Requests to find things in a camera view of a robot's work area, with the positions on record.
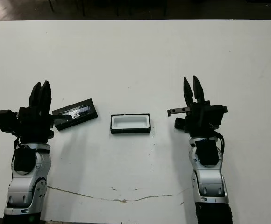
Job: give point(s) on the black box lid silver print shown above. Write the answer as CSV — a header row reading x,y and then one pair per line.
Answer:
x,y
84,112

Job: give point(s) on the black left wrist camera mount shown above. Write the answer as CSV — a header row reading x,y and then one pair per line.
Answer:
x,y
3,121

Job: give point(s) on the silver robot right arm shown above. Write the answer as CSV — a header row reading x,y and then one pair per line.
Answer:
x,y
208,179

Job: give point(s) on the black box white insert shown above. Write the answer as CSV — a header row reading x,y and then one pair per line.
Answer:
x,y
129,121

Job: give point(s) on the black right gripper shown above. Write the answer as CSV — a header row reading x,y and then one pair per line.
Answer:
x,y
197,119

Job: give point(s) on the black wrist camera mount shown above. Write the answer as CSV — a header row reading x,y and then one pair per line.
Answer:
x,y
3,121
217,110

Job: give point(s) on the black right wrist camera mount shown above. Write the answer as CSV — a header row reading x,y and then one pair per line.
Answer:
x,y
217,110

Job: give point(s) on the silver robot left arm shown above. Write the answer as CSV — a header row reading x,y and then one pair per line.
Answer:
x,y
23,186

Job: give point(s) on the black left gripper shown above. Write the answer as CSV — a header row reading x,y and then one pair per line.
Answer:
x,y
35,126

